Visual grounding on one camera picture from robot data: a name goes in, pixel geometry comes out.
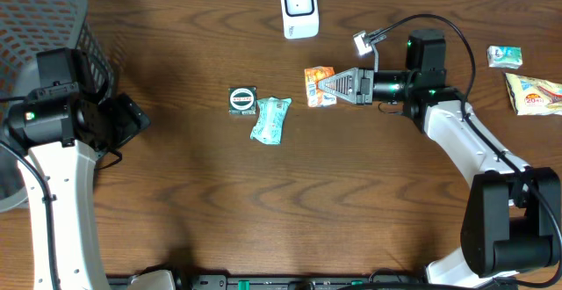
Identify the white blue snack bag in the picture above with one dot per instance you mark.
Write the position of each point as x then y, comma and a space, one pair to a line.
533, 96

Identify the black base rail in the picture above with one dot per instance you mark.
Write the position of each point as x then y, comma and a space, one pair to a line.
333, 282

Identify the small teal white packet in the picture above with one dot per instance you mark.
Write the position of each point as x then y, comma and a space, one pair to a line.
504, 57

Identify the green snack packet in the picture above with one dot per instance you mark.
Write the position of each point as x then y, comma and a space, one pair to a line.
269, 126

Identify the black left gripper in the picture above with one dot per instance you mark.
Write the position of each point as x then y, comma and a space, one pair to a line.
133, 117

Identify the grey plastic mesh basket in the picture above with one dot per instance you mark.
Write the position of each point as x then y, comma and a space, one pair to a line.
29, 27

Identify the orange snack packet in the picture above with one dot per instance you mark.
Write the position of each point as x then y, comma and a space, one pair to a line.
315, 96

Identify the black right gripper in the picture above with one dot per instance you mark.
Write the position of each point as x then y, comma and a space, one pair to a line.
351, 92

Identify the round white red lid cup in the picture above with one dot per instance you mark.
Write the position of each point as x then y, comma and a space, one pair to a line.
242, 100

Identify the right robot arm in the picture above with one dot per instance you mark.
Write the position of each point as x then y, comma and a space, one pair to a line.
512, 217

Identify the white barcode scanner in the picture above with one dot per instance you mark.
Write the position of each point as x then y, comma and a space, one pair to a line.
301, 19

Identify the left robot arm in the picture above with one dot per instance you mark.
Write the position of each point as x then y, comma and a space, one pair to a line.
58, 134

